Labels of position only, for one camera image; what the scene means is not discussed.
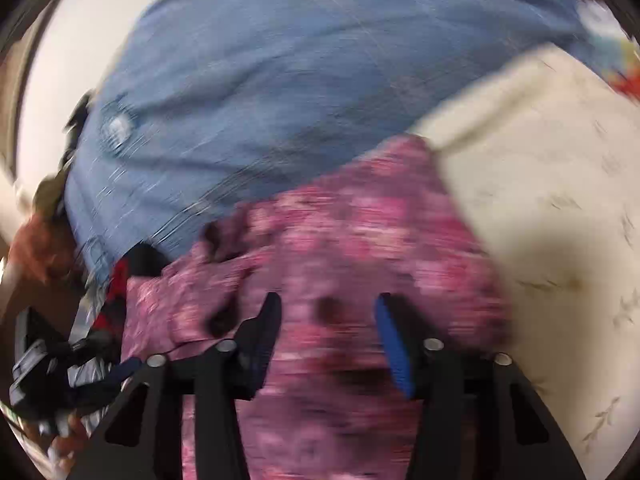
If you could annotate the colourful printed cloth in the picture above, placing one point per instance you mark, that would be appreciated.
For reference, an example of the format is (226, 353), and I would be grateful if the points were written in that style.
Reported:
(615, 55)

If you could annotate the olive cloth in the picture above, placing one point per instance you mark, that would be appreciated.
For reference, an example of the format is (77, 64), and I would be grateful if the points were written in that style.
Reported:
(50, 195)

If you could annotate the cream floral bed sheet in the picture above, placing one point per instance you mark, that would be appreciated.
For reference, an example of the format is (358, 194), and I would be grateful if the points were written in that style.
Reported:
(560, 220)

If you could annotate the orange cloth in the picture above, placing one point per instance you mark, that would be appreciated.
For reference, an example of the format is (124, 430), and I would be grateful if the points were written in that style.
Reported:
(42, 247)

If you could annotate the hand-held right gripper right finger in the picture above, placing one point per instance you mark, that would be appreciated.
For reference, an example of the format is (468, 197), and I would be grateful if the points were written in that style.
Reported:
(395, 345)

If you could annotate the red and black cloth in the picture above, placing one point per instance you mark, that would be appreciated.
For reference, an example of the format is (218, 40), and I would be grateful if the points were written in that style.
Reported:
(117, 285)

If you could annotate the blue striped cloth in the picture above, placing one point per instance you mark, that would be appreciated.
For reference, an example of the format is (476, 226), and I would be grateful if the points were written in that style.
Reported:
(300, 85)

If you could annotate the pink floral garment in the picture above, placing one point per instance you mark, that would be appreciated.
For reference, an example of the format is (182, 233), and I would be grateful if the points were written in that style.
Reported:
(350, 240)

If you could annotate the person's left hand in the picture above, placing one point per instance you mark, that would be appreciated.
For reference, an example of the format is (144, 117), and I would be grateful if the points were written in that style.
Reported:
(70, 440)

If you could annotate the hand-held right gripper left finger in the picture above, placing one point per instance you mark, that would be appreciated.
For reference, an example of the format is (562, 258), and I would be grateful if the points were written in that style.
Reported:
(264, 332)

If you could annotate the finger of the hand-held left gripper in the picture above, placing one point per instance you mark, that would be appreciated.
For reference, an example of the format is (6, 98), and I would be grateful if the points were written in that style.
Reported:
(117, 372)

